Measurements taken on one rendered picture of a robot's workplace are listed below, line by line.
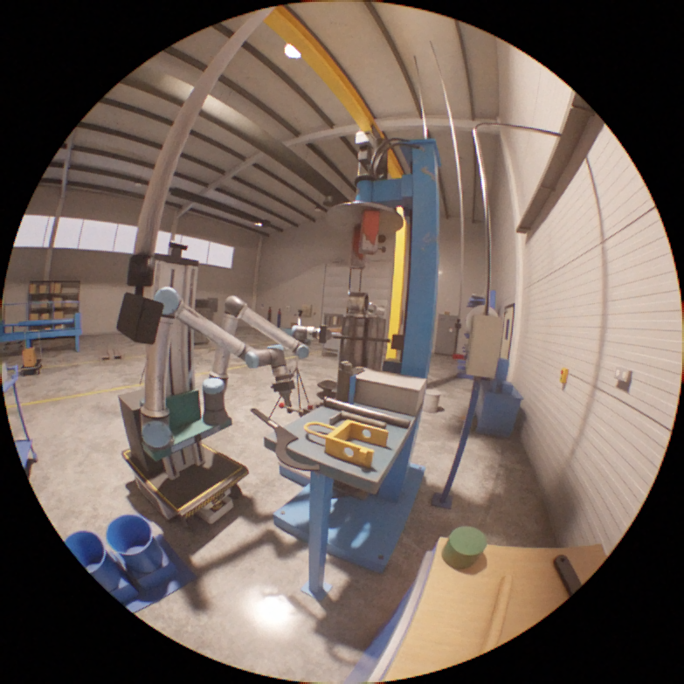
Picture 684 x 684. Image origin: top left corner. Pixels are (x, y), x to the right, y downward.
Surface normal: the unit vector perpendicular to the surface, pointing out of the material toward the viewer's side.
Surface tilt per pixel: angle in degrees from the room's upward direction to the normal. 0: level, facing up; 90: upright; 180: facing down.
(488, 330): 90
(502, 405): 90
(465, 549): 0
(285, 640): 0
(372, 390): 90
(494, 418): 90
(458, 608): 0
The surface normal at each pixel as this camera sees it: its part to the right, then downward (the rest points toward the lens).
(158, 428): 0.67, 0.23
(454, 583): 0.08, -0.99
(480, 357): -0.47, 0.07
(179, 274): 0.94, 0.12
